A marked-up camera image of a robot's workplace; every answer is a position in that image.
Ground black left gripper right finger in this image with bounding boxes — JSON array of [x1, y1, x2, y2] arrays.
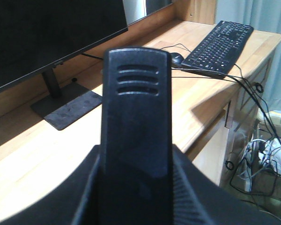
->
[[172, 145, 281, 225]]

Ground tangled black floor cables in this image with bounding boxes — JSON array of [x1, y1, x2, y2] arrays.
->
[[159, 43, 281, 211]]

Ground wooden side desk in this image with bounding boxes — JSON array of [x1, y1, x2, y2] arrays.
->
[[0, 0, 281, 225]]

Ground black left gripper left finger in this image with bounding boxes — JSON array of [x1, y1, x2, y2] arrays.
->
[[0, 145, 100, 225]]

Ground black monitor cable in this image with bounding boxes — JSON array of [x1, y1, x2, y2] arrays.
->
[[81, 52, 104, 60]]

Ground white power strip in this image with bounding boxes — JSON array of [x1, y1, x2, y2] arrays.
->
[[238, 138, 281, 192]]

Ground black computer monitor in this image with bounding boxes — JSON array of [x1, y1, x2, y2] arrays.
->
[[0, 0, 128, 130]]

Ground black keyboard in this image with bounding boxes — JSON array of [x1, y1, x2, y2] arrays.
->
[[181, 21, 254, 79]]

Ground black computer mouse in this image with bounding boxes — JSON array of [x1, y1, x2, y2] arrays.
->
[[170, 52, 184, 68]]

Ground black stapler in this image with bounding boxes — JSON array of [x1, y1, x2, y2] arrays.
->
[[98, 47, 173, 225]]

